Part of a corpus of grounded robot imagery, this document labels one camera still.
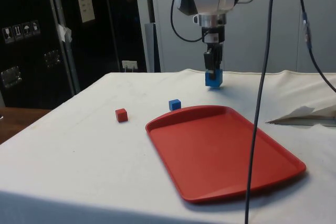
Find small red cube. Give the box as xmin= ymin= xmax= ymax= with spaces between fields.
xmin=114 ymin=108 xmax=129 ymax=123

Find black cabinet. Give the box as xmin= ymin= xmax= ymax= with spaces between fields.
xmin=0 ymin=0 xmax=148 ymax=110

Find large blue block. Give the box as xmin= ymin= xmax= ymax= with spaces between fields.
xmin=204 ymin=68 xmax=224 ymax=88

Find red tray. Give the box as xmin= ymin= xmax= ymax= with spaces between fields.
xmin=145 ymin=105 xmax=307 ymax=205

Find small blue cube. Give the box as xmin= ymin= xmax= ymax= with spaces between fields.
xmin=168 ymin=99 xmax=182 ymax=111

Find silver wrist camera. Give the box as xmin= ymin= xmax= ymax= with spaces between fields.
xmin=192 ymin=13 xmax=228 ymax=27

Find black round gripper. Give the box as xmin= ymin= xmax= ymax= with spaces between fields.
xmin=201 ymin=25 xmax=226 ymax=80

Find pale lockers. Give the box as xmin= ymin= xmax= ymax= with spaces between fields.
xmin=143 ymin=0 xmax=336 ymax=74

